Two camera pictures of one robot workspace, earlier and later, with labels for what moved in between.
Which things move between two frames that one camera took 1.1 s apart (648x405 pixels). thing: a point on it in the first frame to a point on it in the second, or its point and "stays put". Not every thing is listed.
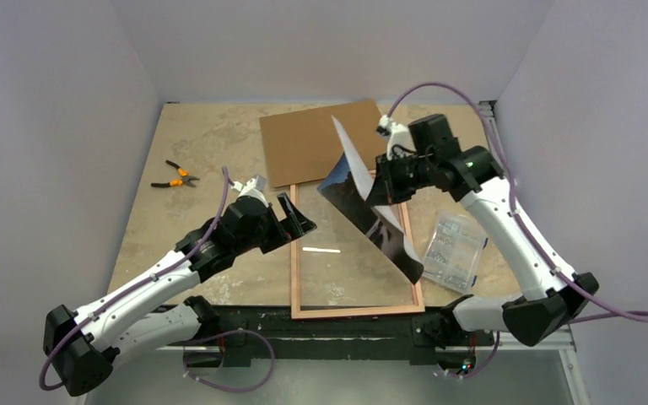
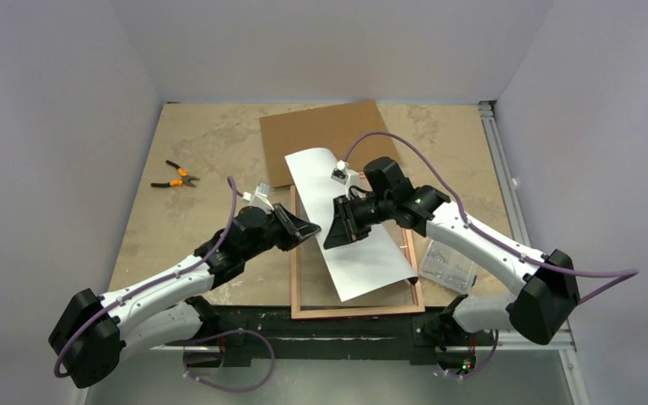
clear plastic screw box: (456, 244) stays put
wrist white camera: (400, 142) to (346, 176)
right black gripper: (384, 180) to (347, 216)
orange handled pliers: (186, 179) stays put
